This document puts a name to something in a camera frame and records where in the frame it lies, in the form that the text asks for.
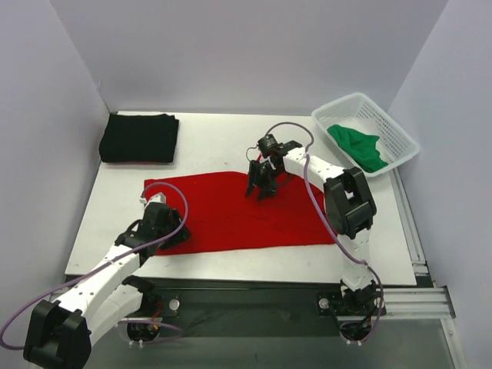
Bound red t shirt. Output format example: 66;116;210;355
144;171;333;255

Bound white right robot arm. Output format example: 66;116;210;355
246;134;377;314

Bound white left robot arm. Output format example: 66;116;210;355
23;202;190;368

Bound folded black t shirt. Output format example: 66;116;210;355
98;114;180;165

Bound green t shirt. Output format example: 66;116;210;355
327;125;388;173

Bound white plastic basket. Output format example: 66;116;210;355
311;92;420;178

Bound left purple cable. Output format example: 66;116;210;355
0;182;190;351

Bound purple cable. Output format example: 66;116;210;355
264;121;384;343
0;182;190;351

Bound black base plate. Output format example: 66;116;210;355
128;277;386;339

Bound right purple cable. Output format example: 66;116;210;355
264;121;384;343

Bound aluminium frame rail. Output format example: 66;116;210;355
384;287;456;320

